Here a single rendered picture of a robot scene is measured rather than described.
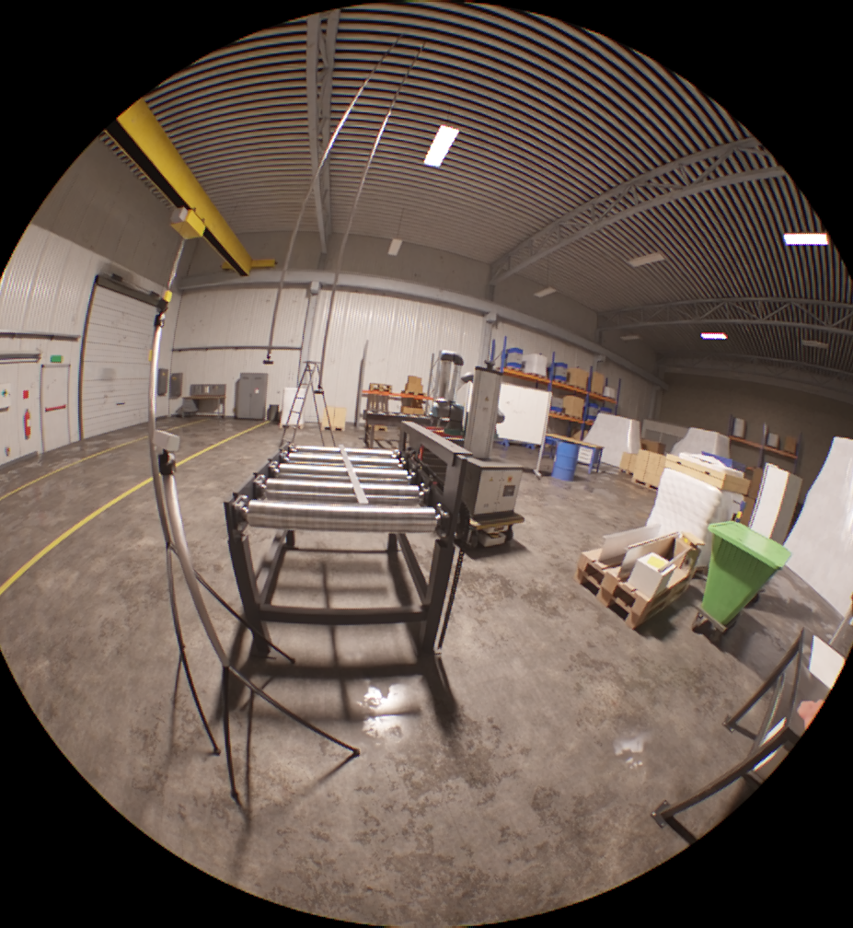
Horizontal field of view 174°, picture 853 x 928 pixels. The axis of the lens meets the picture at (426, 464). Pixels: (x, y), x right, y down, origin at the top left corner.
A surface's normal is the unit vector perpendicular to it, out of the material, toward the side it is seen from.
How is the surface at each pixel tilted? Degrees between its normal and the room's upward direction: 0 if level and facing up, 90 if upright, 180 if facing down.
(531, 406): 90
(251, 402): 90
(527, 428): 90
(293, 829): 0
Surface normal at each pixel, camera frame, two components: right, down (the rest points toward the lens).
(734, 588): -0.99, 0.09
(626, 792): 0.12, -0.97
